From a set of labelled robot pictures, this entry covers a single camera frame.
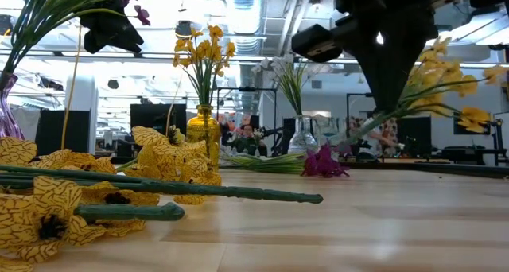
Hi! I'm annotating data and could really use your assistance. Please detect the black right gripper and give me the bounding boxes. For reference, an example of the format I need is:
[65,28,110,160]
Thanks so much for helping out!
[316,0,438,113]

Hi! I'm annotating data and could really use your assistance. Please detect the yellow flower bunch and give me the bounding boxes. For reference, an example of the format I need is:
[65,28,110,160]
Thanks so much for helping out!
[0,124,223,272]
[345,37,509,146]
[172,24,238,122]

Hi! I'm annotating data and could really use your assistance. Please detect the clear glass vase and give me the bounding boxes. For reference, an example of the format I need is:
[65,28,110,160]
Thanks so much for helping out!
[286,115,319,156]

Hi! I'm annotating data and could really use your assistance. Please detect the yellow glass vase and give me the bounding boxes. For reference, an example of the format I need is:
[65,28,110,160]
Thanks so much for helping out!
[185,103,222,165]

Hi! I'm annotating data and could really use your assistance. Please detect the purple glass vase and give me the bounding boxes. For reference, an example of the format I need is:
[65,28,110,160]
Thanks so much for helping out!
[0,72,25,141]

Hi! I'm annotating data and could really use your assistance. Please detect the pink background flowers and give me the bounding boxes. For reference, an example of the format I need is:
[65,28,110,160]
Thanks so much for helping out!
[234,122,262,156]

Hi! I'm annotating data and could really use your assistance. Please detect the long ceiling light strip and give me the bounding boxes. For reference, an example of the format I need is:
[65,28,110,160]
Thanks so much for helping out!
[141,52,178,60]
[61,52,136,59]
[457,62,509,69]

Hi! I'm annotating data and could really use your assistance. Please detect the white column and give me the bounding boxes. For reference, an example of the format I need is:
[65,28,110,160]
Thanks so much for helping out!
[64,75,99,153]

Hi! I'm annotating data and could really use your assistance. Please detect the black panel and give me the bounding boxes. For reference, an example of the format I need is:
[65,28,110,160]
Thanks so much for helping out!
[34,110,91,154]
[397,116,433,158]
[130,103,188,137]

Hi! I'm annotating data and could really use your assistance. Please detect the thin tan stalk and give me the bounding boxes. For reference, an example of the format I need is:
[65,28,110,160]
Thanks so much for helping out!
[59,25,84,150]

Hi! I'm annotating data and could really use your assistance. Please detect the white blue patterned cloth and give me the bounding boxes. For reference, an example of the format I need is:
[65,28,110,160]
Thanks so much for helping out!
[316,116,347,150]

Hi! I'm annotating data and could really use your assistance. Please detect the black background desk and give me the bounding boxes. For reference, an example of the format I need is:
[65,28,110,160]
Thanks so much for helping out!
[441,146,509,166]

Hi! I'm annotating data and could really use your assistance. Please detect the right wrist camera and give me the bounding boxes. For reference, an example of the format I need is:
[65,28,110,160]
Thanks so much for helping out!
[291,23,344,64]

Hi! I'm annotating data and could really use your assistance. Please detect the camera on stand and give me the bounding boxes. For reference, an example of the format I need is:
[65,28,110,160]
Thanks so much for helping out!
[491,119,505,164]

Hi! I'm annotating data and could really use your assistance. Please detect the ribbed silver ventilation duct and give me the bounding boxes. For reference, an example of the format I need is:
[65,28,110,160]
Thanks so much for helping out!
[222,0,264,56]

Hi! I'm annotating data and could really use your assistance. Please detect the black metal frame stand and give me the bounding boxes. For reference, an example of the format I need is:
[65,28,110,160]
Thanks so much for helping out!
[216,87,278,157]

